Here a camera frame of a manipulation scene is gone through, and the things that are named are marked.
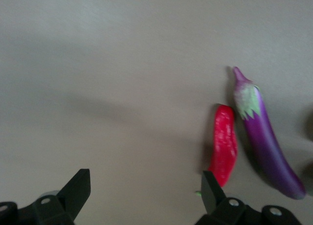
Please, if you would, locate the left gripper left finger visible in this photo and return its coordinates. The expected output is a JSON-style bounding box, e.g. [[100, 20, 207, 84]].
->
[[31, 168, 91, 225]]

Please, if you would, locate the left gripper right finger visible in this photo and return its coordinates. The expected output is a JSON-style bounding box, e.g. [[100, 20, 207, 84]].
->
[[195, 170, 246, 225]]

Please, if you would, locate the red chili pepper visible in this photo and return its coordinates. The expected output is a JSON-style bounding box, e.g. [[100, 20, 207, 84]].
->
[[195, 104, 238, 196]]

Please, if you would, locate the purple eggplant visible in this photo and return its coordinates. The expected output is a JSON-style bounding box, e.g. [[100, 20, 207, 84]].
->
[[231, 66, 307, 200]]

